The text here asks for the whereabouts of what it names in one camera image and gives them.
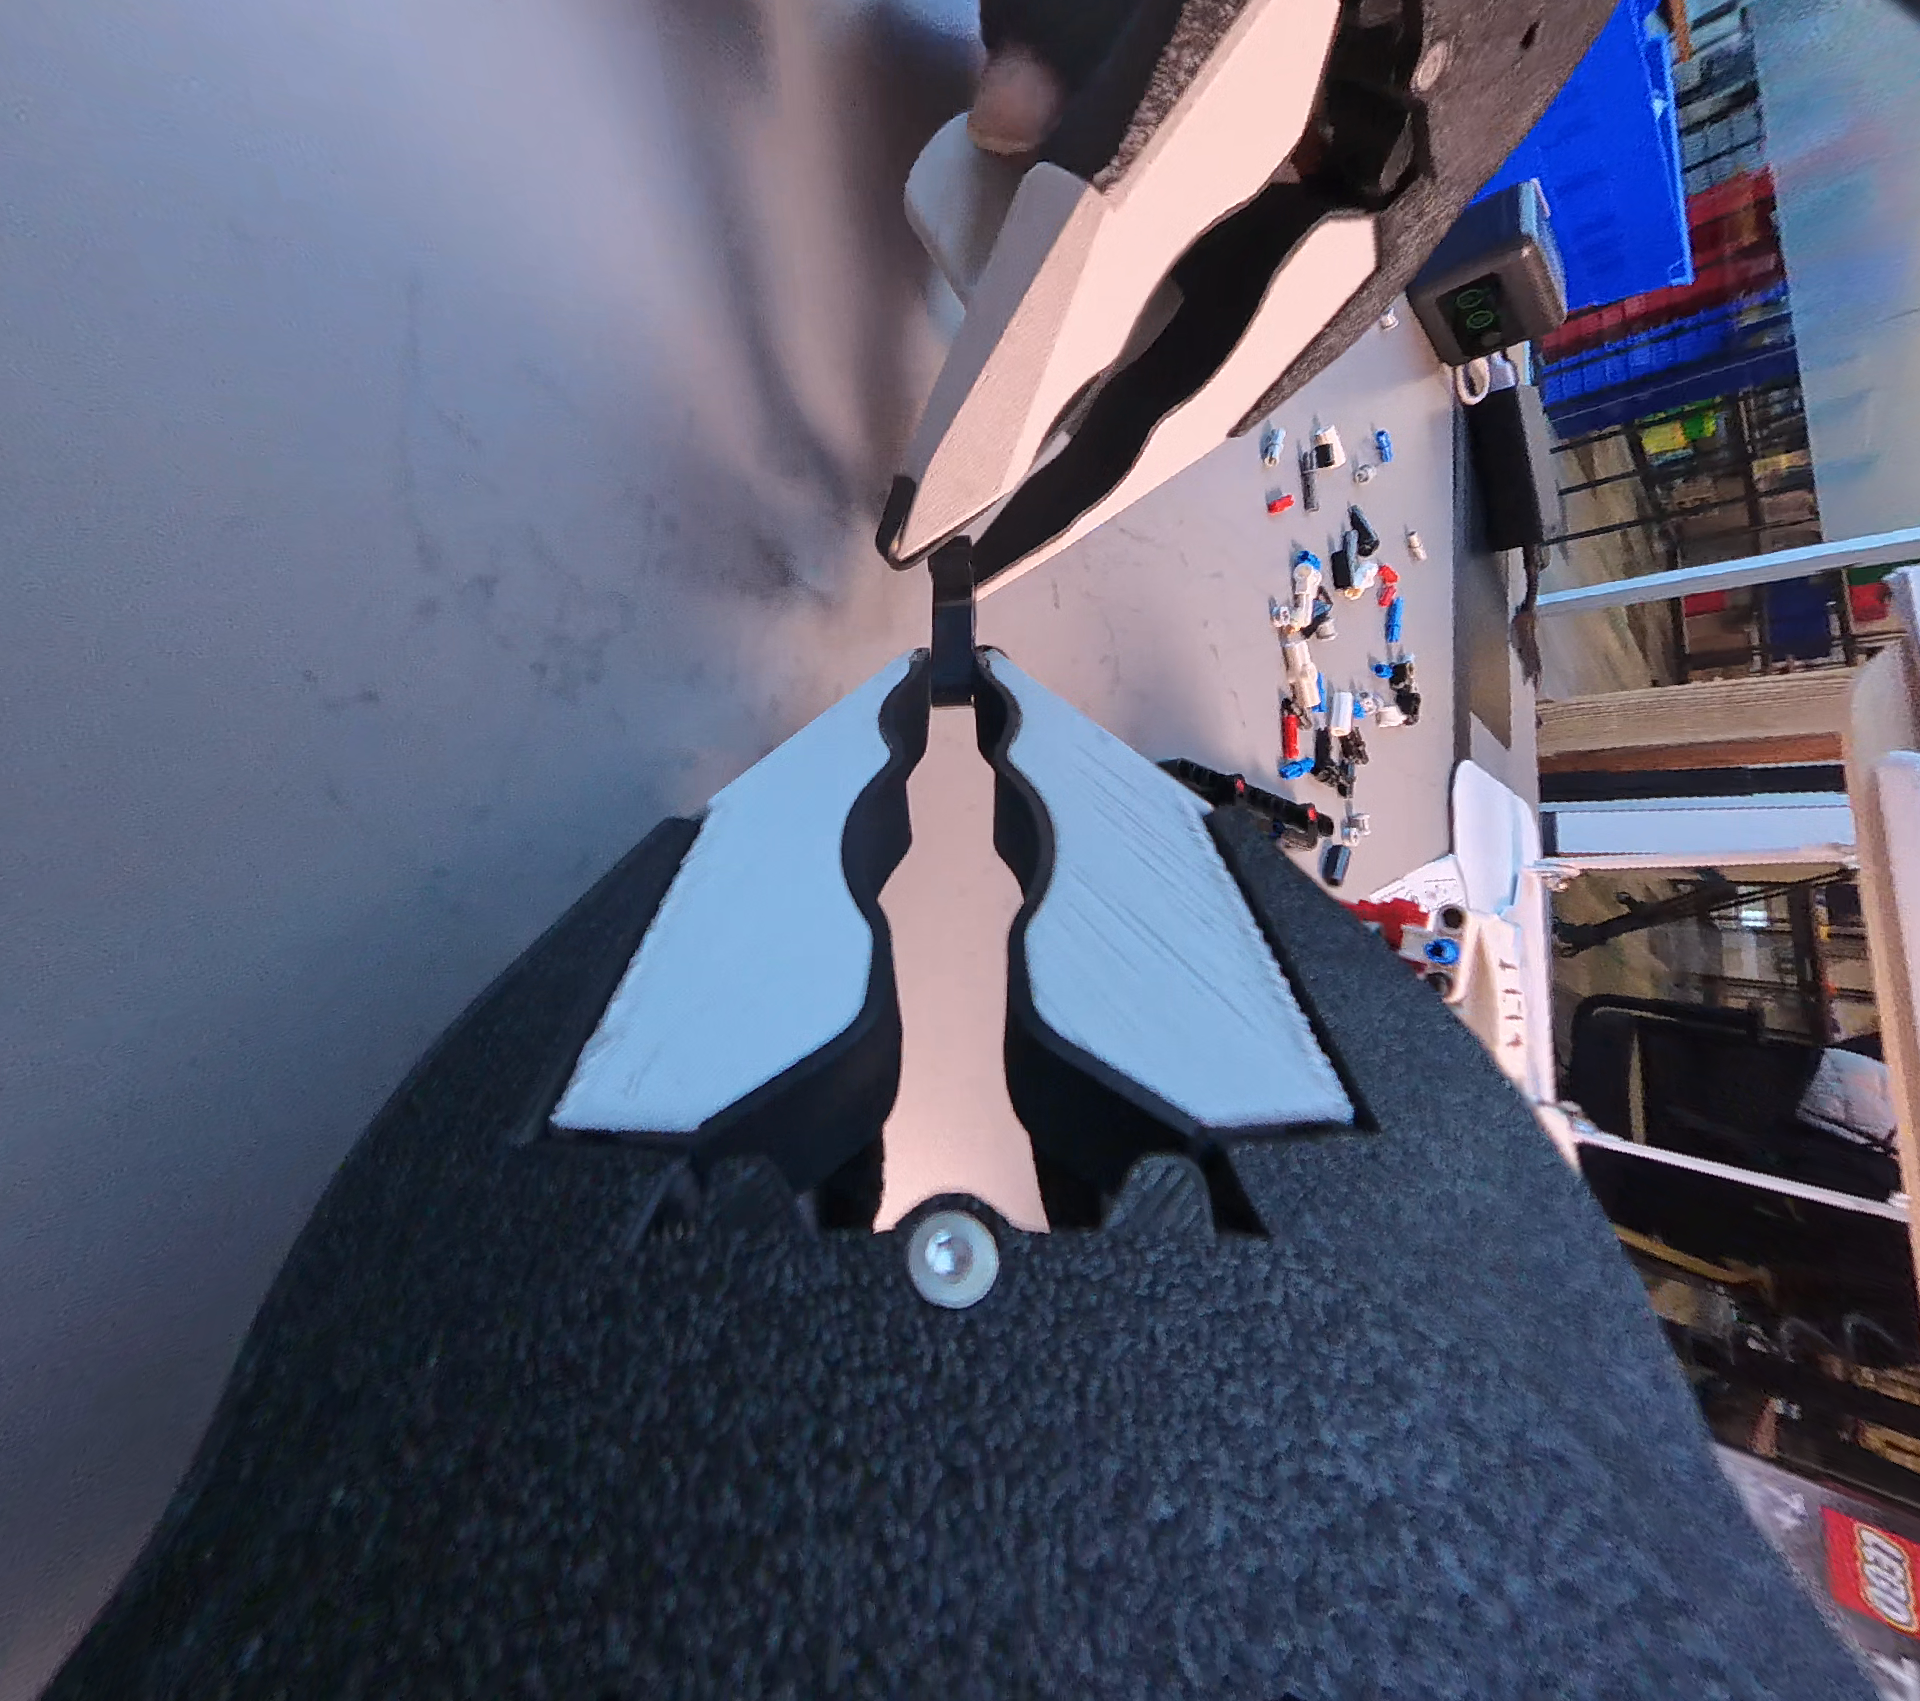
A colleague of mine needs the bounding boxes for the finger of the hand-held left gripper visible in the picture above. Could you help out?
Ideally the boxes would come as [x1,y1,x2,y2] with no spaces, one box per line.
[874,0,1349,572]
[972,205,1386,602]

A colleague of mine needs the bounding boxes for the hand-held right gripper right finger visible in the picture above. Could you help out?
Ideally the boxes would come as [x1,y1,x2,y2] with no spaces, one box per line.
[975,648,1356,1136]

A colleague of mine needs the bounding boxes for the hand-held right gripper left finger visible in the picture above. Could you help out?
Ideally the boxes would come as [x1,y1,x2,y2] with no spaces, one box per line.
[552,651,920,1140]

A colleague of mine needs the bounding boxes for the white toy brick truck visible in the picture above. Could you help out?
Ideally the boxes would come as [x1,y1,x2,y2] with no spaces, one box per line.
[1159,757,1555,1110]

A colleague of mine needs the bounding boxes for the black angled beam piece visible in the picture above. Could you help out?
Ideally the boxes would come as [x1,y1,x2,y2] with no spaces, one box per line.
[927,534,984,711]

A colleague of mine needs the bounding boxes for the grey desk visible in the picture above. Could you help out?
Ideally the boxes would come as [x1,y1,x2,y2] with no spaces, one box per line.
[0,0,1555,1701]

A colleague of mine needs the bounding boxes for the large blue plastic bin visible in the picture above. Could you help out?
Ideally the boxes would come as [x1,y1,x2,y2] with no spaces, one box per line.
[1476,0,1699,317]

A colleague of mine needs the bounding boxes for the black device with green lights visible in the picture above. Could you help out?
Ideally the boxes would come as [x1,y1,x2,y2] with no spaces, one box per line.
[1407,178,1573,368]

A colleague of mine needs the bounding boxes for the black flat case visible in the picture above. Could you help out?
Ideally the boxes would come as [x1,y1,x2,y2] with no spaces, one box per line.
[1462,381,1556,556]

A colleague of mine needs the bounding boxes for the scattered loose brick pieces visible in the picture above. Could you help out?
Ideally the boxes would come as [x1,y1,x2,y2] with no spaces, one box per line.
[1261,419,1429,886]

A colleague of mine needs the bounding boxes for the white book stand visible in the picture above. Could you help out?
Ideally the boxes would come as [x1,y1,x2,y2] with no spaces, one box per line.
[1446,531,1920,1283]

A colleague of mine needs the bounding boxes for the toy truck cardboard box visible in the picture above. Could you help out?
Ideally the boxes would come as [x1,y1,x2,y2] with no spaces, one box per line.
[1725,1446,1920,1701]

